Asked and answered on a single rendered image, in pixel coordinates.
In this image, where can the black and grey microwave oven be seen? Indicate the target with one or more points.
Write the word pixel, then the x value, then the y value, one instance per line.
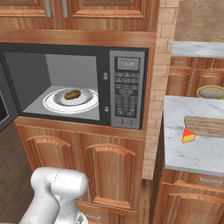
pixel 127 87

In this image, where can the wooden island cupboard door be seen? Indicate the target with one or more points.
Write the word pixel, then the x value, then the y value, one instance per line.
pixel 189 208

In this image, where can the black microwave door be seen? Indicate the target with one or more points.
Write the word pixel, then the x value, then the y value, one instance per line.
pixel 5 99

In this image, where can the grey plate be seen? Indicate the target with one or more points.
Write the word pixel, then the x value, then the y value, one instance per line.
pixel 86 97

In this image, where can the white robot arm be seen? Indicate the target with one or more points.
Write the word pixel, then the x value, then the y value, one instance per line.
pixel 55 189

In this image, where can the wooden island drawer front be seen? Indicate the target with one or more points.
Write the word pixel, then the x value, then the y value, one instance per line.
pixel 194 178

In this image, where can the white glass turntable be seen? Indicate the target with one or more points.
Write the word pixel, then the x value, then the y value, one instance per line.
pixel 48 105

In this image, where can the wooden cutting board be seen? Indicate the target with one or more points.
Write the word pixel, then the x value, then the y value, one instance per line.
pixel 205 126

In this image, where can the orange and yellow cheese wedge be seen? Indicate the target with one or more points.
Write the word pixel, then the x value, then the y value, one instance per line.
pixel 188 137

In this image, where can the brown baked potato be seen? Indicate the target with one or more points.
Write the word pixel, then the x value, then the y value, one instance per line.
pixel 72 94

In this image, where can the wooden upper cupboard door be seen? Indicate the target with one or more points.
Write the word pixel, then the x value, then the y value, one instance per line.
pixel 23 13
pixel 110 14

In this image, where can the wooden cupboard run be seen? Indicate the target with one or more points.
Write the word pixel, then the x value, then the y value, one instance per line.
pixel 179 78

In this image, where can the wooden lower cupboard door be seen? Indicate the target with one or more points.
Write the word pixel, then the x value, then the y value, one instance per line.
pixel 49 151
pixel 112 172

